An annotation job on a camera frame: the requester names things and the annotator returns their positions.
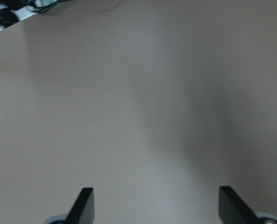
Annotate black power strip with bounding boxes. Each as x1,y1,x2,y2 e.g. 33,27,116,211
0,0,57,35

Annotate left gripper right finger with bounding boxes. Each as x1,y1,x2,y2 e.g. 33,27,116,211
218,186,260,224

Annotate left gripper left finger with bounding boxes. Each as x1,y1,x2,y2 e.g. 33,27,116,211
64,188,95,224

